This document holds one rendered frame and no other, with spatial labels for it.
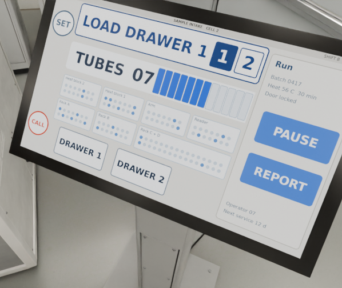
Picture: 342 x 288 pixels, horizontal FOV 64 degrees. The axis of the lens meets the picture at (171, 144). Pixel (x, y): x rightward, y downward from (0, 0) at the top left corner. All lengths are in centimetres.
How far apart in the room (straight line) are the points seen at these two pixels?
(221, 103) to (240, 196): 14
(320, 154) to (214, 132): 14
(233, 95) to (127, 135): 17
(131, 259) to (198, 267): 32
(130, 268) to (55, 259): 37
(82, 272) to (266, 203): 115
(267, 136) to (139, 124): 19
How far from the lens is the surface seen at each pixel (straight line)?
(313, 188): 41
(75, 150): 47
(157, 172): 42
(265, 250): 43
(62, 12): 52
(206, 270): 141
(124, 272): 138
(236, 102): 40
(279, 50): 41
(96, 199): 161
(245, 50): 41
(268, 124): 40
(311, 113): 40
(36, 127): 52
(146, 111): 42
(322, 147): 41
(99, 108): 45
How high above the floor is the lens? 134
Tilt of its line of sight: 46 degrees down
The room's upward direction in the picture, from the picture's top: 6 degrees clockwise
